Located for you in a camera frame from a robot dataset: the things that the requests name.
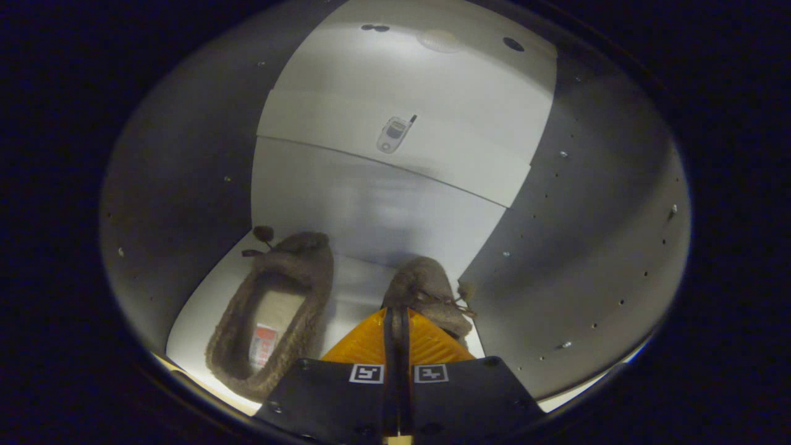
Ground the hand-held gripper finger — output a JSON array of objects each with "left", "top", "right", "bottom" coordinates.
[
  {"left": 395, "top": 307, "right": 548, "bottom": 443},
  {"left": 252, "top": 307, "right": 399, "bottom": 445}
]

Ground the brown fuzzy shoe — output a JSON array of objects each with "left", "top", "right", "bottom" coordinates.
[
  {"left": 205, "top": 226, "right": 336, "bottom": 402},
  {"left": 381, "top": 256, "right": 478, "bottom": 339}
]

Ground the grey shoe cabinet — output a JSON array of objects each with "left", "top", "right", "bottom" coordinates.
[{"left": 99, "top": 0, "right": 693, "bottom": 416}]

